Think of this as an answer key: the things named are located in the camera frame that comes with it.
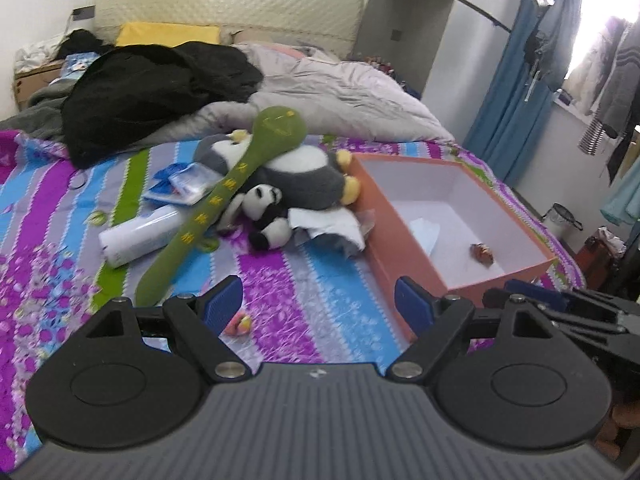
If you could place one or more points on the pink pillow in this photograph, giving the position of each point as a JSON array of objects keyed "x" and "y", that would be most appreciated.
[{"x": 250, "y": 36}]

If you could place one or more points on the black jacket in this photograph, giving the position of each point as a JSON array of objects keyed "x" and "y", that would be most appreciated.
[{"x": 150, "y": 95}]

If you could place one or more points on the grey penguin plush toy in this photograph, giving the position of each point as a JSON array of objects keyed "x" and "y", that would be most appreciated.
[{"x": 305, "y": 175}]

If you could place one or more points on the small trash bin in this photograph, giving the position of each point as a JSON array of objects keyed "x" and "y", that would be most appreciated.
[{"x": 562, "y": 217}]

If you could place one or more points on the yellow pillow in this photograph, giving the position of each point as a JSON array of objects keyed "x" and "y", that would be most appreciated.
[{"x": 165, "y": 35}]

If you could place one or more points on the black cloth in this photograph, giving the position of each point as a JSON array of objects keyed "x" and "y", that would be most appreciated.
[{"x": 82, "y": 40}]

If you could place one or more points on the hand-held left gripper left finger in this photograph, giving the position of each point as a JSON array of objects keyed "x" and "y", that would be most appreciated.
[{"x": 226, "y": 305}]

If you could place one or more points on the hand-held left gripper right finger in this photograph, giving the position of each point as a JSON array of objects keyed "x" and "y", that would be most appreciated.
[{"x": 411, "y": 302}]

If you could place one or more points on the long green plush toy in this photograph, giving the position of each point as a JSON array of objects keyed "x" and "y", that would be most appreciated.
[{"x": 272, "y": 130}]

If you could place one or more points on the blue printed box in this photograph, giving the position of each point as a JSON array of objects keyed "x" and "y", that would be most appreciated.
[{"x": 77, "y": 62}]

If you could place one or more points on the grey knit cardigan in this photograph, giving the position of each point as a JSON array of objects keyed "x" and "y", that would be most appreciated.
[{"x": 617, "y": 85}]

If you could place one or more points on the teal cloth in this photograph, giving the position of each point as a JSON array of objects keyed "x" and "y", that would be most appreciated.
[{"x": 622, "y": 200}]

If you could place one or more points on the white tube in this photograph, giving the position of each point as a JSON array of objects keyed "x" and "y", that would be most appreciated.
[{"x": 140, "y": 232}]

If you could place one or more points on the white paper sheet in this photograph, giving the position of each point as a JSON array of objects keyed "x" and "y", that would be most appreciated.
[{"x": 425, "y": 232}]

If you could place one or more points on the small pink yellow toy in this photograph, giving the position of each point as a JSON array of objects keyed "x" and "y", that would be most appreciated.
[{"x": 237, "y": 325}]

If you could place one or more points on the orange cardboard box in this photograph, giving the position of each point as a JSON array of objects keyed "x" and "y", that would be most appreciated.
[{"x": 395, "y": 240}]

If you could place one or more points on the dark bag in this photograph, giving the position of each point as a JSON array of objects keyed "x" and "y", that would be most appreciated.
[{"x": 600, "y": 255}]

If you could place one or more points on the blue curtain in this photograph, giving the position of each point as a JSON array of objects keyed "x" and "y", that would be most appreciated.
[{"x": 515, "y": 85}]

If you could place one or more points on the white clothes pile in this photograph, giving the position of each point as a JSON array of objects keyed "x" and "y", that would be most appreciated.
[{"x": 37, "y": 52}]

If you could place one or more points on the wall socket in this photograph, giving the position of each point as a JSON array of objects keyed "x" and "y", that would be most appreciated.
[{"x": 396, "y": 34}]

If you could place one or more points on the brown cardboard carton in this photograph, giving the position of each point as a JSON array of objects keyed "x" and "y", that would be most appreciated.
[{"x": 32, "y": 80}]

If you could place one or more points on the pale grey pink duvet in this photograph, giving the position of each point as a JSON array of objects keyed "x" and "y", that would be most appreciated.
[{"x": 340, "y": 95}]

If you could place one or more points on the dark hanging garment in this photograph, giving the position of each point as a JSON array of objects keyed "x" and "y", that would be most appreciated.
[{"x": 550, "y": 45}]

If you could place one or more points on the blue plastic bag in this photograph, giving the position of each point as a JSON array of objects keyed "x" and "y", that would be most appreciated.
[{"x": 182, "y": 182}]

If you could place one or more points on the colourful striped printed bed sheet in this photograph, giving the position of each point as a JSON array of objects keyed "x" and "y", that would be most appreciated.
[{"x": 310, "y": 300}]

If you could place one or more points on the crumpled white tissue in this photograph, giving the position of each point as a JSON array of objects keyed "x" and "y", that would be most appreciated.
[{"x": 330, "y": 225}]

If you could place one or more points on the grey blanket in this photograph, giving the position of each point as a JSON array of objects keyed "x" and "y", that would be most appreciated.
[{"x": 30, "y": 110}]

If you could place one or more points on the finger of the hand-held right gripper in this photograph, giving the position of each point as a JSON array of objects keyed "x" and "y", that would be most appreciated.
[
  {"x": 590, "y": 331},
  {"x": 537, "y": 296}
]

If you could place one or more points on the beige padded headboard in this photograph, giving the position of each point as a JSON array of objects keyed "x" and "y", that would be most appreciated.
[{"x": 225, "y": 5}]

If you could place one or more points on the small brown toy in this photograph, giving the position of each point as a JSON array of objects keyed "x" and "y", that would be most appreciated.
[{"x": 482, "y": 253}]

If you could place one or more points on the beige hanging jacket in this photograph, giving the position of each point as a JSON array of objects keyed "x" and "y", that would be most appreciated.
[{"x": 590, "y": 75}]

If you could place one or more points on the small panda plush toy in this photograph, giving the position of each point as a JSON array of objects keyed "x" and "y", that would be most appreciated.
[{"x": 265, "y": 205}]

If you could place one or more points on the black rod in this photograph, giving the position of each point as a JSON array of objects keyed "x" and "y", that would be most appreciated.
[{"x": 480, "y": 10}]

